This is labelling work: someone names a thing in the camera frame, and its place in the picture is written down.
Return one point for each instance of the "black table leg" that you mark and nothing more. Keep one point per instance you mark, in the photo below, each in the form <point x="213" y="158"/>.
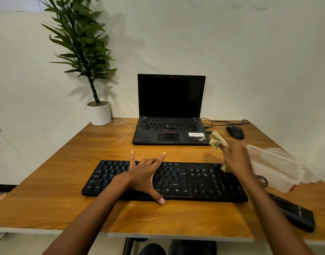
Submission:
<point x="128" y="246"/>

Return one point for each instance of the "person's right fingers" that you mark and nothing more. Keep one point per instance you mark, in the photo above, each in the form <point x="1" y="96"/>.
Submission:
<point x="227" y="156"/>

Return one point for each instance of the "black computer mouse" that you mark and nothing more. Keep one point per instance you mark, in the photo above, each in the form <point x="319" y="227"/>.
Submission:
<point x="235" y="132"/>

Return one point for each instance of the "person's left leg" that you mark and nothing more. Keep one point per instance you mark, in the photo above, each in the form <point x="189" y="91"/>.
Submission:
<point x="151" y="250"/>

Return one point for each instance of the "black laptop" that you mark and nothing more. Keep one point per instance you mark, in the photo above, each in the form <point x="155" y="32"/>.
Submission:
<point x="170" y="103"/>

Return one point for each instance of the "clear plastic container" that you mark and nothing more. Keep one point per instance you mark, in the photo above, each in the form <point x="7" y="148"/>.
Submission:
<point x="276" y="169"/>

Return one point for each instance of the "person's leg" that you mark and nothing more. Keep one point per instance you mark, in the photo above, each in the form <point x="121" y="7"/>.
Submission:
<point x="191" y="248"/>
<point x="151" y="250"/>

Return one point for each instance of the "person's right leg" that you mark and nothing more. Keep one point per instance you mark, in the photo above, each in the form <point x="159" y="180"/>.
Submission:
<point x="191" y="248"/>

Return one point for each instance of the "small red object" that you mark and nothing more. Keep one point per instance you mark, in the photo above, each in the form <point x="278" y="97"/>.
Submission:
<point x="293" y="188"/>

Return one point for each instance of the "black flat box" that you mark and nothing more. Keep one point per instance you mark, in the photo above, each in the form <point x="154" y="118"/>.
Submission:
<point x="295" y="212"/>

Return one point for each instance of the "green potted plant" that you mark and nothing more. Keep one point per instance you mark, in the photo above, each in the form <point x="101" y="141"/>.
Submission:
<point x="81" y="42"/>

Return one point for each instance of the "person's left thumb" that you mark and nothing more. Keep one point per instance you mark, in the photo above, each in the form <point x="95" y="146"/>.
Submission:
<point x="156" y="195"/>

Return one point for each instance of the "clear plastic container lid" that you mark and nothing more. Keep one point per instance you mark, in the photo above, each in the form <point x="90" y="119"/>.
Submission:
<point x="311" y="172"/>

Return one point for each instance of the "person's right hand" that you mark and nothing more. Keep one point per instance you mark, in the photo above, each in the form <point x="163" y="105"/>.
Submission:
<point x="238" y="160"/>

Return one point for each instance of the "white plant pot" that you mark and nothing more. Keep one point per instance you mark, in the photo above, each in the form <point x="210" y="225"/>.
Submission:
<point x="100" y="115"/>

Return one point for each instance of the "person's left forearm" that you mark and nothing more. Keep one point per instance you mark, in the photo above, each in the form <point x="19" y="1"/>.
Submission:
<point x="93" y="217"/>

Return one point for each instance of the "person's left hand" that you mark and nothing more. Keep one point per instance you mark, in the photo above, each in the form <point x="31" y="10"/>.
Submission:
<point x="139" y="177"/>

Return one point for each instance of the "person's right forearm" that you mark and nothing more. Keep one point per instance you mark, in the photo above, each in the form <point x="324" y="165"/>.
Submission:
<point x="271" y="217"/>

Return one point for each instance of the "person's left little finger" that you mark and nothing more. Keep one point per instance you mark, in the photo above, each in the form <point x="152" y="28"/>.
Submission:
<point x="132" y="159"/>

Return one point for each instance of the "black computer keyboard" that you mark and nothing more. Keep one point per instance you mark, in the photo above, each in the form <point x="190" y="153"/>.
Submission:
<point x="194" y="183"/>

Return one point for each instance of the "beige cleaning cloth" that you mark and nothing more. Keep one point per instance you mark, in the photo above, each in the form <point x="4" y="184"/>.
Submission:
<point x="217" y="140"/>

